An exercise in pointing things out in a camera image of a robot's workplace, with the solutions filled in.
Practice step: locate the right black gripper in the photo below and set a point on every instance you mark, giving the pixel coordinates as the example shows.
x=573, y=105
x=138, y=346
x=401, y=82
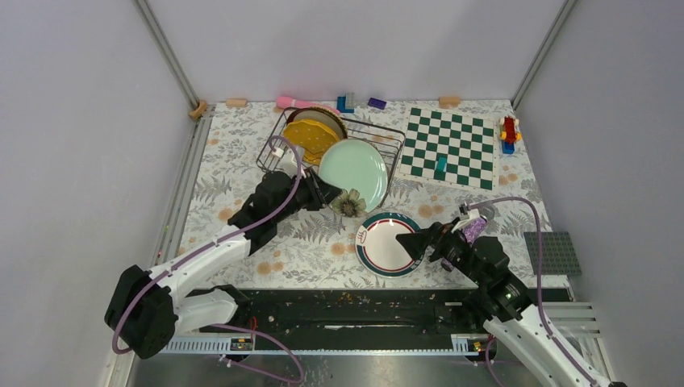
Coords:
x=416, y=243

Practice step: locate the mint green flower plate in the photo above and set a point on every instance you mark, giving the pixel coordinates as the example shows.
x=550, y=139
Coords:
x=356, y=168

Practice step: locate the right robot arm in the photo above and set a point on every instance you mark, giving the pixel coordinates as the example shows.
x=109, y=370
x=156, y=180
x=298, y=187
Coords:
x=501, y=303

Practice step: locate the right wooden block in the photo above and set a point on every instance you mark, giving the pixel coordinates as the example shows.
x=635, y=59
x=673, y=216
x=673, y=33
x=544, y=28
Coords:
x=449, y=102

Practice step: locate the corner wooden block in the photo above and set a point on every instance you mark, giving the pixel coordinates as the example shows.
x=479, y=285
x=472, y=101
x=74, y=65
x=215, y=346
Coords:
x=198, y=112

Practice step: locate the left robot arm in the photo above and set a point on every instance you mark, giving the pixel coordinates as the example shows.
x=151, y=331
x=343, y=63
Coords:
x=150, y=306

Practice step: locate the green white chessboard mat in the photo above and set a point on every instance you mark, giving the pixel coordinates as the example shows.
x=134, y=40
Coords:
x=470, y=145

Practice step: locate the white plate green red rim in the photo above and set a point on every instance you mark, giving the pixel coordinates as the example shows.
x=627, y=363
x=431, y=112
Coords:
x=379, y=251

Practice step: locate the beige plate dark red rim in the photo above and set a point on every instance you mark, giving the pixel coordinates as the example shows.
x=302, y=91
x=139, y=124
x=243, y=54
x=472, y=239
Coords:
x=320, y=115

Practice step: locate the blue grey lego bricks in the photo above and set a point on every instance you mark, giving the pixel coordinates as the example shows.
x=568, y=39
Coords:
x=345, y=103

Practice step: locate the left wooden block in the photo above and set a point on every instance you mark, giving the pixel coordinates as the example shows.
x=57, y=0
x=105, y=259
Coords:
x=236, y=102

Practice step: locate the black wire dish rack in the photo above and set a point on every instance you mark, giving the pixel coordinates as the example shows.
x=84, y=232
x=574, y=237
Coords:
x=386, y=140

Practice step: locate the purple glitter tube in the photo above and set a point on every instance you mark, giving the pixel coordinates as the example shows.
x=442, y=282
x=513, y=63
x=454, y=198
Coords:
x=459, y=244

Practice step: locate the red yellow blue lego toy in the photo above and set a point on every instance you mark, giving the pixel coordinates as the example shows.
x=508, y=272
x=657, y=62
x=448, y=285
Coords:
x=509, y=134

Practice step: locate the pink toy bat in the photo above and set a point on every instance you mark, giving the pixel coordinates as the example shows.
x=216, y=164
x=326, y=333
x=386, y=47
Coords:
x=285, y=102

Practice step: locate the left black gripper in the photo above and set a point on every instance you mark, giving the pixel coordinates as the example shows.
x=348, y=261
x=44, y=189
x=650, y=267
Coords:
x=321, y=193

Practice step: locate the purple lego brick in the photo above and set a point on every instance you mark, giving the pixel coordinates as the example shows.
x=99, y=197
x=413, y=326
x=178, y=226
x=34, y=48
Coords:
x=377, y=103

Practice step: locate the grey lego baseplate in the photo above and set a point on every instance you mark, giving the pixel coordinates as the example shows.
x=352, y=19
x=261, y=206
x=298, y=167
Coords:
x=558, y=253

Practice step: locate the teal block on chessboard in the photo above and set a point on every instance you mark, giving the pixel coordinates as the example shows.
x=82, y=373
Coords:
x=440, y=169

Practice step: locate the yellow dotted scalloped plate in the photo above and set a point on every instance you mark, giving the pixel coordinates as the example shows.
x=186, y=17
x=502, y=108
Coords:
x=313, y=137

